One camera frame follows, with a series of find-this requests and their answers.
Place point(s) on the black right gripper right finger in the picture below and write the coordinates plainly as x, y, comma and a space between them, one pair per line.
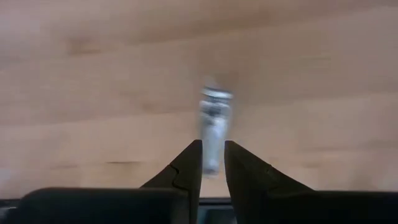
295, 208

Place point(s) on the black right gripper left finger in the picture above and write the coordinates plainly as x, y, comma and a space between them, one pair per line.
124, 208

